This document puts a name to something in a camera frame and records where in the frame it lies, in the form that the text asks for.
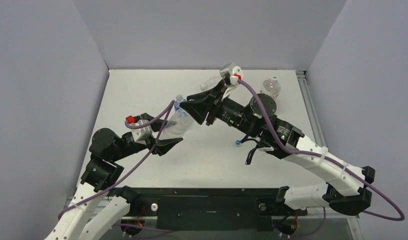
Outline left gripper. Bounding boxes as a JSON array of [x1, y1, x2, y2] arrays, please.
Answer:
[[112, 113, 183, 161]]

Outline clear bottle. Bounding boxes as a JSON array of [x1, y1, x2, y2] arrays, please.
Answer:
[[159, 108, 195, 140], [199, 76, 222, 92]]

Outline blue label bottle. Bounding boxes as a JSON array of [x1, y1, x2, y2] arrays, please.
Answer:
[[173, 94, 186, 112]]

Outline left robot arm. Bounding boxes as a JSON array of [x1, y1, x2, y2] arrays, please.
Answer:
[[46, 113, 183, 240]]

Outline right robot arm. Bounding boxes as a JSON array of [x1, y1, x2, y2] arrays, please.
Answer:
[[180, 83, 375, 216]]

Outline green orange label bottle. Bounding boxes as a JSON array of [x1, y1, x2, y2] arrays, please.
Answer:
[[260, 75, 281, 99]]

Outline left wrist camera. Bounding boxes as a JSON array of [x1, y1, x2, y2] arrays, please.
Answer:
[[125, 115, 153, 143]]

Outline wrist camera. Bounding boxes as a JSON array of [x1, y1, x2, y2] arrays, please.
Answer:
[[125, 115, 153, 143], [219, 62, 244, 101]]

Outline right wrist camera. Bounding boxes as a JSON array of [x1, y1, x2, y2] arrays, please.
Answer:
[[219, 62, 244, 101]]

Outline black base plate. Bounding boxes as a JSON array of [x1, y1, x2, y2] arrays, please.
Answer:
[[122, 187, 308, 232]]

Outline aluminium rail frame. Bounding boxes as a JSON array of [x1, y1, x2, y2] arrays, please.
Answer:
[[54, 70, 364, 240]]

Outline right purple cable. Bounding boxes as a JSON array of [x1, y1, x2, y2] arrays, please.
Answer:
[[237, 78, 406, 239]]

